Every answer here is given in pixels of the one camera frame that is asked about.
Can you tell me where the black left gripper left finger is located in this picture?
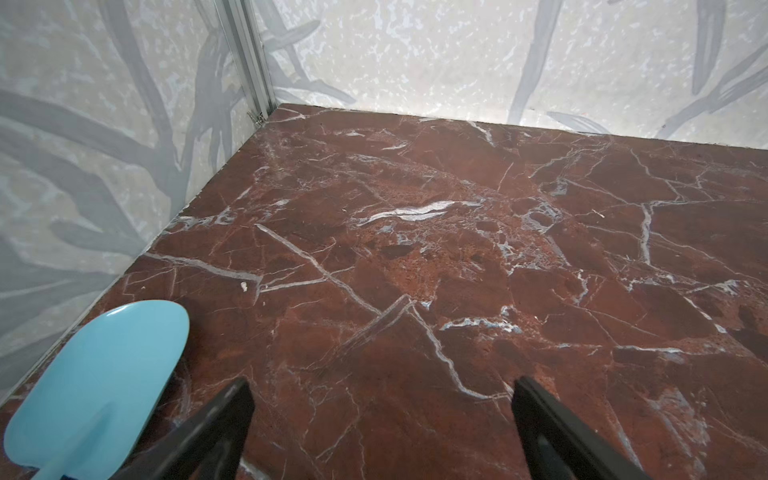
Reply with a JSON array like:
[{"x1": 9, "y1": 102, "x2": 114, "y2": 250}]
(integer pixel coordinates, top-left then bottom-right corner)
[{"x1": 114, "y1": 377, "x2": 255, "y2": 479}]

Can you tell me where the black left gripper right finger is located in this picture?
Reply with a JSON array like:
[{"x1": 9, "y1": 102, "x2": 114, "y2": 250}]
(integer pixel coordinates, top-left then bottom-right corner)
[{"x1": 511, "y1": 376, "x2": 648, "y2": 480}]

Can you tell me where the light blue silicone spatula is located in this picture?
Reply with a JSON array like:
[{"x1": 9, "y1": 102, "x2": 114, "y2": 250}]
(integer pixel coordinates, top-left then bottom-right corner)
[{"x1": 3, "y1": 300, "x2": 190, "y2": 479}]

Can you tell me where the aluminium frame post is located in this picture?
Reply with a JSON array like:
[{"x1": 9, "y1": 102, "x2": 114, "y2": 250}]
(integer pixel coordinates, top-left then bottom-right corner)
[{"x1": 214, "y1": 0, "x2": 278, "y2": 125}]

